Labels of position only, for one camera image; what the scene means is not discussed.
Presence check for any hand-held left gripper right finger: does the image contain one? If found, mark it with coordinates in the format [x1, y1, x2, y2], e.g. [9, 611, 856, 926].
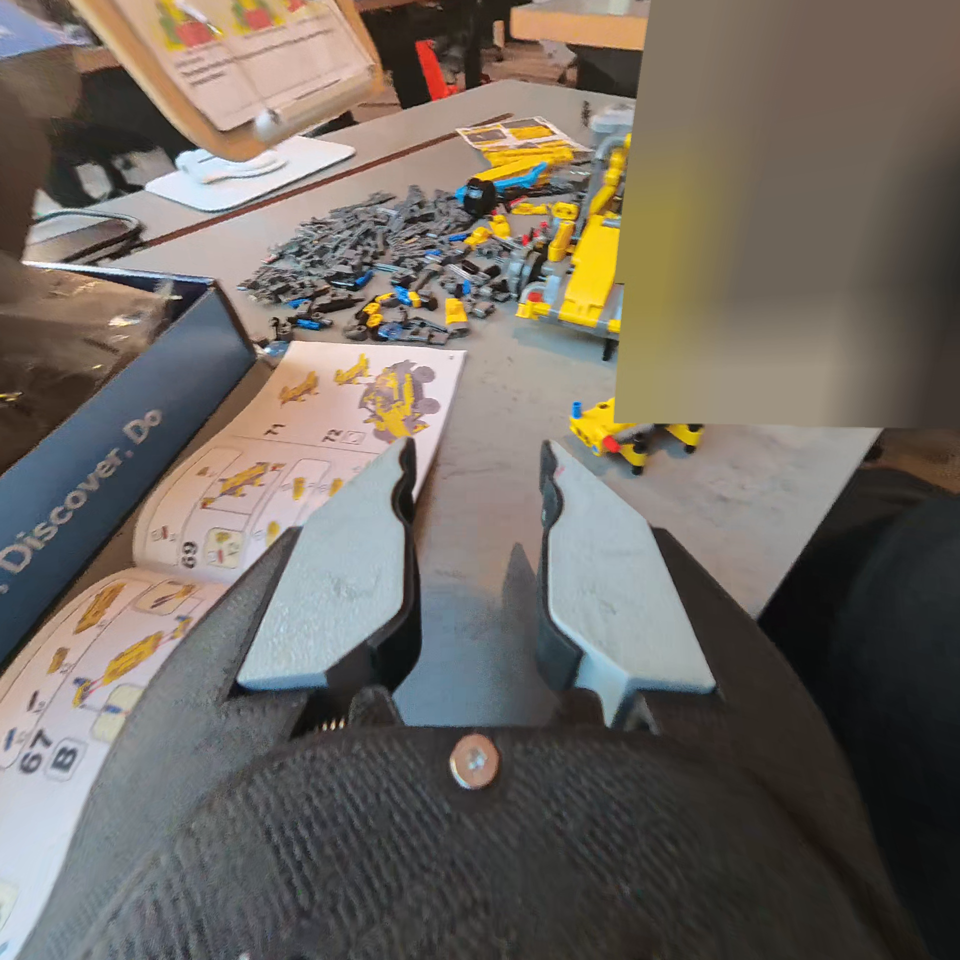
[536, 439, 718, 730]

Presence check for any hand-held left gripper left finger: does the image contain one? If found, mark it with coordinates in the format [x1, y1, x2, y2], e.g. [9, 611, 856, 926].
[236, 437, 423, 721]

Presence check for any small yellow brick assembly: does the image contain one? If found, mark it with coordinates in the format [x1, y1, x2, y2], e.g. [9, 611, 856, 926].
[567, 399, 706, 477]

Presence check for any yellow brick vehicle model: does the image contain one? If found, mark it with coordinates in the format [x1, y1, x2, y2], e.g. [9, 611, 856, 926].
[515, 131, 633, 363]

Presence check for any instruction booklet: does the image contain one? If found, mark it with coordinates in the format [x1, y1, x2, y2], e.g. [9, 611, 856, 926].
[0, 341, 468, 960]

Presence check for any person's dark clothing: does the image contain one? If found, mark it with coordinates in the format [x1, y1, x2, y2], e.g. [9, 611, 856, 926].
[757, 427, 960, 960]

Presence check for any blue cardboard box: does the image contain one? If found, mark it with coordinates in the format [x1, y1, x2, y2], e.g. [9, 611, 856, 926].
[0, 0, 261, 669]

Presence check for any pile of grey brick pieces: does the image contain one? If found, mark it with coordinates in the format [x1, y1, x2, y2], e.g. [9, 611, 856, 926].
[237, 186, 543, 348]

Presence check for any crumpled plastic bag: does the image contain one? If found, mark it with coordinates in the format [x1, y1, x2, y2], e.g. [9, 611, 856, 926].
[0, 247, 186, 471]

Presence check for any white metal stand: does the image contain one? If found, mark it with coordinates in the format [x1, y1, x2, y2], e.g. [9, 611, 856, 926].
[144, 111, 358, 213]

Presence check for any large yellow panel brick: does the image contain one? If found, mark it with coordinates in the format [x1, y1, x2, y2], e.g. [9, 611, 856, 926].
[480, 144, 576, 183]

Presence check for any orange bag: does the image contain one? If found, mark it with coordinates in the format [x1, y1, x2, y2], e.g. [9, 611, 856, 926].
[414, 39, 460, 100]

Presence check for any printed paper sheet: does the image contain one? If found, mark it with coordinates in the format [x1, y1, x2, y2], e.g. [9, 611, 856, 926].
[146, 0, 376, 132]

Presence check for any grey table with wood edge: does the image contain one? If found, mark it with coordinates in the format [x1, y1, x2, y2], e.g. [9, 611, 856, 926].
[510, 0, 651, 51]

